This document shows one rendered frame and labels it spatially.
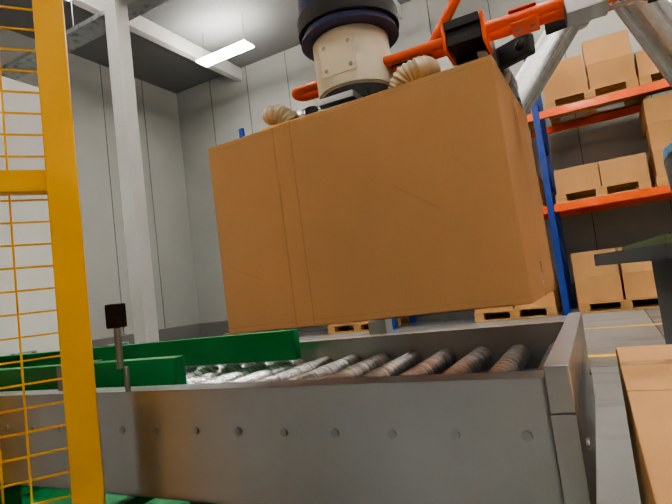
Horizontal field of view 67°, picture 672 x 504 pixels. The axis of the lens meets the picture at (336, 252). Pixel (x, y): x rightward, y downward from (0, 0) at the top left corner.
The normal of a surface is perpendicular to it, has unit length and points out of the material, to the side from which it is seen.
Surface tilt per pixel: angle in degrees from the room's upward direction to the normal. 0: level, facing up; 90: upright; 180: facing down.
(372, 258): 90
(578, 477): 90
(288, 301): 90
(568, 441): 90
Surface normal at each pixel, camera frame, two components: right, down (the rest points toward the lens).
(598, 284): -0.49, 0.00
